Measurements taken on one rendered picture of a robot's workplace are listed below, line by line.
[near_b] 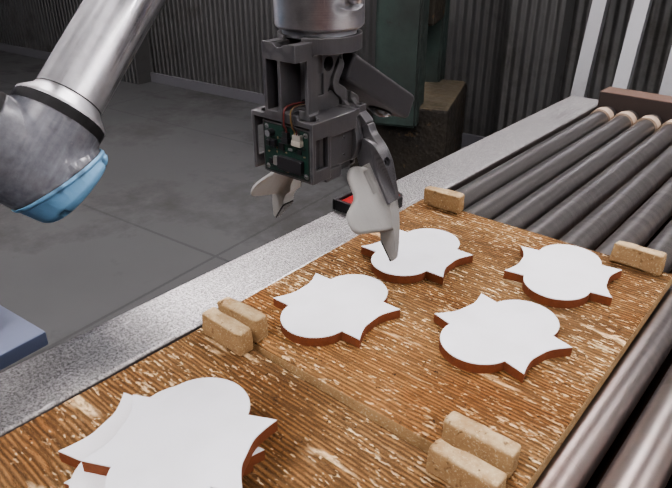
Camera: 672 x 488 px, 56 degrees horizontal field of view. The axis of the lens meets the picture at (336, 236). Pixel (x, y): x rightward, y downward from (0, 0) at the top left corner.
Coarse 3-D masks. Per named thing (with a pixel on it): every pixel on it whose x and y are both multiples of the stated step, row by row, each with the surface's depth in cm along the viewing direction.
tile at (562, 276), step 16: (528, 256) 76; (544, 256) 76; (560, 256) 76; (576, 256) 76; (592, 256) 76; (512, 272) 73; (528, 272) 73; (544, 272) 73; (560, 272) 73; (576, 272) 73; (592, 272) 73; (608, 272) 73; (528, 288) 70; (544, 288) 69; (560, 288) 69; (576, 288) 69; (592, 288) 69; (544, 304) 69; (560, 304) 68; (576, 304) 68; (608, 304) 68
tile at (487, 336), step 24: (456, 312) 65; (480, 312) 65; (504, 312) 65; (528, 312) 65; (456, 336) 62; (480, 336) 62; (504, 336) 62; (528, 336) 62; (552, 336) 62; (456, 360) 59; (480, 360) 58; (504, 360) 58; (528, 360) 58
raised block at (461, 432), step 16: (448, 416) 50; (464, 416) 50; (448, 432) 49; (464, 432) 48; (480, 432) 48; (464, 448) 49; (480, 448) 48; (496, 448) 47; (512, 448) 47; (496, 464) 47; (512, 464) 46
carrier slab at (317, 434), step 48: (192, 336) 63; (144, 384) 57; (240, 384) 57; (288, 384) 57; (48, 432) 52; (288, 432) 52; (336, 432) 52; (384, 432) 52; (0, 480) 47; (48, 480) 47; (288, 480) 47; (336, 480) 47; (384, 480) 47; (432, 480) 47
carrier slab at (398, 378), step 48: (480, 240) 82; (528, 240) 82; (288, 288) 72; (432, 288) 72; (480, 288) 72; (624, 288) 72; (384, 336) 63; (432, 336) 63; (576, 336) 63; (624, 336) 63; (336, 384) 57; (384, 384) 57; (432, 384) 57; (480, 384) 57; (528, 384) 57; (576, 384) 57; (432, 432) 52; (528, 432) 52; (528, 480) 47
